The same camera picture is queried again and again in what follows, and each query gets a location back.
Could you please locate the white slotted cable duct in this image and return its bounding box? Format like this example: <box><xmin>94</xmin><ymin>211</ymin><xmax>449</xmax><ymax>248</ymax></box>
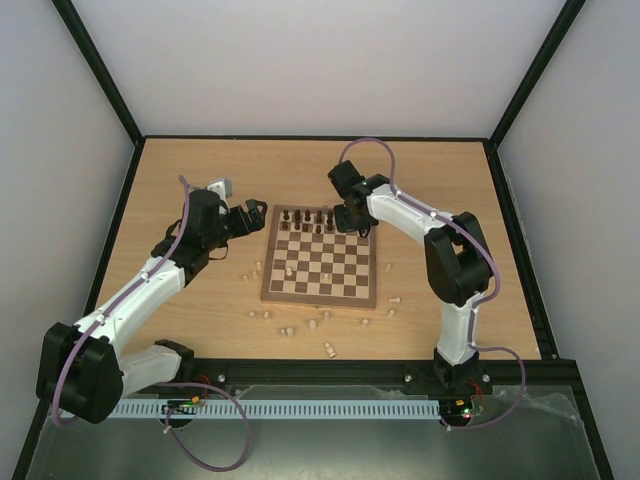
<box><xmin>110</xmin><ymin>399</ymin><xmax>441</xmax><ymax>420</ymax></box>

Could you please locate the lying light chess piece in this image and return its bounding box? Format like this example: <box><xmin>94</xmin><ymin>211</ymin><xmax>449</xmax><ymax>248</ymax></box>
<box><xmin>325</xmin><ymin>342</ymin><xmax>337</xmax><ymax>358</ymax></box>

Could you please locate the wooden chess board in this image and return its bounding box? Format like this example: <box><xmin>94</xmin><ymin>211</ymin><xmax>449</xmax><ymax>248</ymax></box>
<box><xmin>260</xmin><ymin>205</ymin><xmax>377</xmax><ymax>309</ymax></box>

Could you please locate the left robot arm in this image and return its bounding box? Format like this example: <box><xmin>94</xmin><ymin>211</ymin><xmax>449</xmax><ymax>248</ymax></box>
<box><xmin>36</xmin><ymin>184</ymin><xmax>267</xmax><ymax>424</ymax></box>

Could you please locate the black aluminium frame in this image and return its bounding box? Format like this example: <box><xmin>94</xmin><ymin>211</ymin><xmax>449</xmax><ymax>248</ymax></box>
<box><xmin>9</xmin><ymin>0</ymin><xmax>616</xmax><ymax>480</ymax></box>

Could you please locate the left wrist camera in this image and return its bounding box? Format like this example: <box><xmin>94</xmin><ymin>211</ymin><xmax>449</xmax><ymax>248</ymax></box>
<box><xmin>206</xmin><ymin>177</ymin><xmax>233</xmax><ymax>199</ymax></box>

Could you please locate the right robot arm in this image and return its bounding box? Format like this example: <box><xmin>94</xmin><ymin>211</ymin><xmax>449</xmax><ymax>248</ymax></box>
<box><xmin>328</xmin><ymin>172</ymin><xmax>495</xmax><ymax>392</ymax></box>

